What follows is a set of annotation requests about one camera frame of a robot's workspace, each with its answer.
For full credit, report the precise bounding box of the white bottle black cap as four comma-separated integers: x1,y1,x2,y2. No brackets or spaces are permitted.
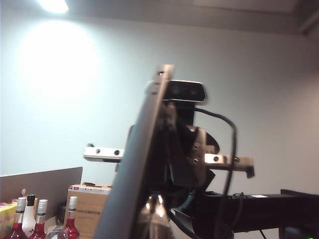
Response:
22,194,38,237

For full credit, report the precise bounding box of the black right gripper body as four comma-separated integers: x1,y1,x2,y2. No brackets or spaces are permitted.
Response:
83,144,255,179

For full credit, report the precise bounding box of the bright ceiling lamp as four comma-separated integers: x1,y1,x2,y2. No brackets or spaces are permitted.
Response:
37,0,70,13

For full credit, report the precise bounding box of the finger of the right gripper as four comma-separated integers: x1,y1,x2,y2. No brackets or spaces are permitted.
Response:
171,124,215,187

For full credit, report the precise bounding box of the yellow printed box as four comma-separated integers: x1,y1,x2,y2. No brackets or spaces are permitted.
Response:
0,201,19,239

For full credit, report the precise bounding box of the brown cardboard box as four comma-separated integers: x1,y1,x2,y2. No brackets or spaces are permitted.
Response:
64,183,113,230

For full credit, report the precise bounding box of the black smartphone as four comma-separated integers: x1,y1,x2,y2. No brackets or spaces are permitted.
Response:
93,64,180,239

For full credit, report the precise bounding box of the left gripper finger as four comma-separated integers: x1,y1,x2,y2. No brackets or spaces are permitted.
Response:
138,193,173,239

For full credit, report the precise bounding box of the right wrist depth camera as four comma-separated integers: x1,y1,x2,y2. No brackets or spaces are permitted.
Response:
145,79,209,102

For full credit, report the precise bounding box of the black right camera cable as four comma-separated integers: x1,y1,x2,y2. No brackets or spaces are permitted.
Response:
194,107,237,200

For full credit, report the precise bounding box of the red bottle silver cap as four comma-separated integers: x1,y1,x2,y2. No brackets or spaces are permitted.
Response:
28,199,49,239
63,196,80,239
6,196,28,239

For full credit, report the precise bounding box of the brown office partition panel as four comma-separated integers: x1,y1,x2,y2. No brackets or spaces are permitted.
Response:
0,166,83,225

